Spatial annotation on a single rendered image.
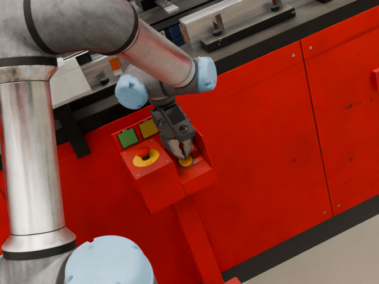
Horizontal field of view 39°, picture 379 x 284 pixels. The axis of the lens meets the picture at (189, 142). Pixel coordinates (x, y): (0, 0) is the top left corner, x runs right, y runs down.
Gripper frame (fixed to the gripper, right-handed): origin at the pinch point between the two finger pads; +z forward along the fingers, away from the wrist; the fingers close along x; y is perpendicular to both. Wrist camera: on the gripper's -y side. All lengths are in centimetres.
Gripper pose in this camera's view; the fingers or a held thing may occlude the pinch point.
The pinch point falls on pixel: (185, 157)
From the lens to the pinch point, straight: 142.7
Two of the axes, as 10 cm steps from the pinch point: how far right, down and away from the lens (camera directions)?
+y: -3.9, -4.8, 7.8
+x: -8.9, 4.3, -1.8
